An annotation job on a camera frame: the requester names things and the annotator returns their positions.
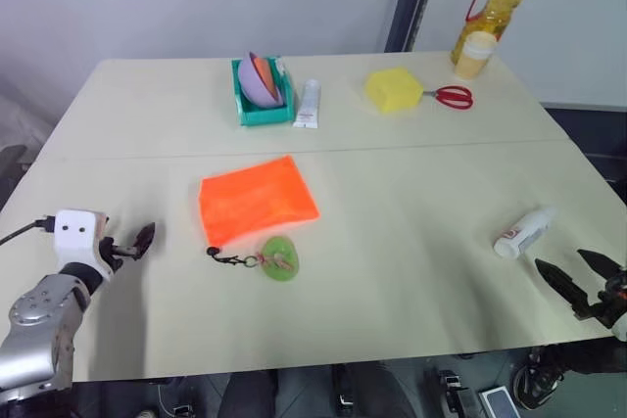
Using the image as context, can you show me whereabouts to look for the red handled scissors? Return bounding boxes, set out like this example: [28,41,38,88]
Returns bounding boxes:
[421,84,475,111]

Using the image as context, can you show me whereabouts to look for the teal plastic bin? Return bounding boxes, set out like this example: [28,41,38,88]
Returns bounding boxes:
[230,55,298,128]

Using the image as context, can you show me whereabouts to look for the purple bowl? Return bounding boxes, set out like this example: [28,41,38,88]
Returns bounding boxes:
[237,52,283,109]

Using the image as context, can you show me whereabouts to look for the smartphone with light screen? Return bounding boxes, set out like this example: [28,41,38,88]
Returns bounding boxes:
[478,387,519,418]

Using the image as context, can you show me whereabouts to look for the orange bowl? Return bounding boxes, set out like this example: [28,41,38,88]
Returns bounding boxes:
[250,51,282,105]

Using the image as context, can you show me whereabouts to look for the yellow sponge block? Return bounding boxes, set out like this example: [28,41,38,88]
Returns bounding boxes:
[363,68,424,116]

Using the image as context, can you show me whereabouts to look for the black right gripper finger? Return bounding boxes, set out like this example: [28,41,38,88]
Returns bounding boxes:
[576,248,621,288]
[534,256,592,322]

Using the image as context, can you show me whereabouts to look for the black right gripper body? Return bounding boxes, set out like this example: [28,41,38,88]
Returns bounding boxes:
[585,268,627,330]

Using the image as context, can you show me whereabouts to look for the cream paper cup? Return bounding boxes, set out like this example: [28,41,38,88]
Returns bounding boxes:
[454,30,498,81]

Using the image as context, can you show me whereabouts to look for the yellow cooking oil bottle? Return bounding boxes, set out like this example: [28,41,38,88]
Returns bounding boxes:
[450,0,532,67]

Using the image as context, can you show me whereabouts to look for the white squeeze tube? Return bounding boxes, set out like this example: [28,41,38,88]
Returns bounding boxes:
[292,78,321,130]

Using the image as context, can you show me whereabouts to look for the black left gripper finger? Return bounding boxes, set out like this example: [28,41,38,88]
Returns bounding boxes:
[127,221,158,251]
[115,242,149,261]

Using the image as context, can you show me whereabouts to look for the black wheeled base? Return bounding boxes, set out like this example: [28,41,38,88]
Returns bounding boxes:
[509,347,574,410]

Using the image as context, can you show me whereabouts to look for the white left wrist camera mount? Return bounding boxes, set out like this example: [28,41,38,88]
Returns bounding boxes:
[52,209,111,275]

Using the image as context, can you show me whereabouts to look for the green round keychain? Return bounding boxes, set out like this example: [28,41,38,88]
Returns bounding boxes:
[253,235,302,285]

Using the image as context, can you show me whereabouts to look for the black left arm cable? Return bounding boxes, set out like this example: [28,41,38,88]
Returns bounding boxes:
[0,214,56,247]

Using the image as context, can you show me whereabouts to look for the white plastic bottle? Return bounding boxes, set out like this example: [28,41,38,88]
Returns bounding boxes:
[492,206,557,259]

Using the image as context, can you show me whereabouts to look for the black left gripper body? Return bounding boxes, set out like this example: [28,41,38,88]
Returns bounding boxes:
[97,236,126,273]

